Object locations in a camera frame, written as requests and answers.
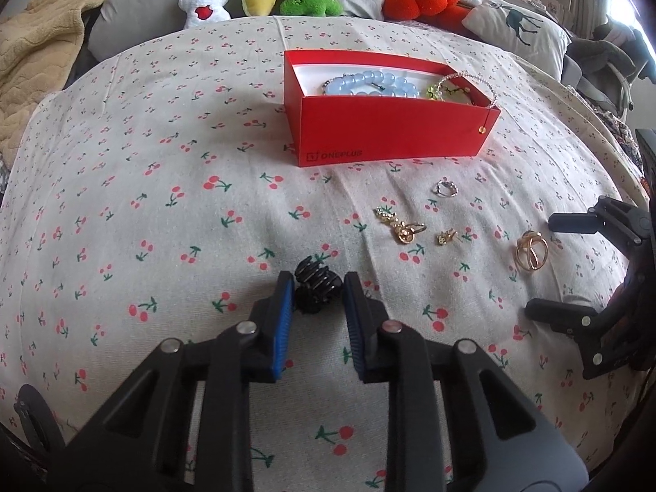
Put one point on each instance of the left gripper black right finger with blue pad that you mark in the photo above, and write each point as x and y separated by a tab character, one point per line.
456	422

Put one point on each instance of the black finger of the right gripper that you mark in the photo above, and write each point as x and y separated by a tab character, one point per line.
619	223
584	325

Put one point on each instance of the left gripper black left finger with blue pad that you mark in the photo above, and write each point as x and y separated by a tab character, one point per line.
180	421

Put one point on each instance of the black hair claw clip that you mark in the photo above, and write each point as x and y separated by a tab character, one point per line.
317	286

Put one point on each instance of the small gold stud earring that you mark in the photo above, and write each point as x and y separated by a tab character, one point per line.
445	237

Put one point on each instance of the white deer print pillow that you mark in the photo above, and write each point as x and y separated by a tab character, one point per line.
533	37

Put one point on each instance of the cherry print bed sheet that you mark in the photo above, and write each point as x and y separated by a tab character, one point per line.
159	197

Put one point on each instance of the red tomato plush cushion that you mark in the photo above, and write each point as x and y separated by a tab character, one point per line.
443	14

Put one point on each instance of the red OnePlus box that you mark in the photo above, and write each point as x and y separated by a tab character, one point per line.
333	121

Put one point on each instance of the beige quilted blanket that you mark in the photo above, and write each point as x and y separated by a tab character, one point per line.
38	49

